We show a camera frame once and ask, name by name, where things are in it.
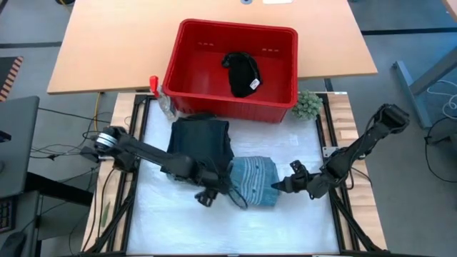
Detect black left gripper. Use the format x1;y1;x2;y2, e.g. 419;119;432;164
194;166;233;208

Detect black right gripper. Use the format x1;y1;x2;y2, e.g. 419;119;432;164
270;159;323;196

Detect blue striped garment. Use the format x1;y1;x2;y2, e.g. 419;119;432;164
229;155;281;208

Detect black pants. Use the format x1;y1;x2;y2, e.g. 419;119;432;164
166;113;236;173

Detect black garment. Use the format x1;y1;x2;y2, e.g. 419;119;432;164
221;51;263;99

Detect red plastic laundry bin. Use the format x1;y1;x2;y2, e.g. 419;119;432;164
162;19;299;124

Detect small green potted plant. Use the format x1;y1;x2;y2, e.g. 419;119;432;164
291;90;324;121

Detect clear spray bottle red trigger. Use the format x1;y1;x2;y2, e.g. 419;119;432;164
149;75;179;121

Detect green plastic strip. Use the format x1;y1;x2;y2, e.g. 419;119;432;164
100;201;112;229

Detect plywood table base board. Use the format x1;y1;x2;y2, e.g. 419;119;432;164
81;91;388;253

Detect black side desk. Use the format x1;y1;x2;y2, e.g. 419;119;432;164
0;171;94;257

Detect grey metal desk leg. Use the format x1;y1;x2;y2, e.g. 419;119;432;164
392;46;457;129

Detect tan wooden desk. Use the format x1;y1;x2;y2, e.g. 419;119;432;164
46;0;379;95
443;0;457;21

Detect black keyboard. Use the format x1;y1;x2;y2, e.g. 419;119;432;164
0;198;16;235

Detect black computer mouse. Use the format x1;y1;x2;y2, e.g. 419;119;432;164
0;231;28;257

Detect black floor mat striped edge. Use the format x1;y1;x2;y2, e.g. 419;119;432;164
0;56;24;103

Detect black aluminium table frame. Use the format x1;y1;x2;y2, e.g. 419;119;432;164
81;93;390;257

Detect yellow cable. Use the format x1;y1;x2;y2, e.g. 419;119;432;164
92;91;104;132

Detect black floor cable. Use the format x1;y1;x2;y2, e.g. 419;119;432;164
38;106;112;124

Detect white cable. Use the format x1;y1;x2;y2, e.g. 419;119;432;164
426;79;457;121

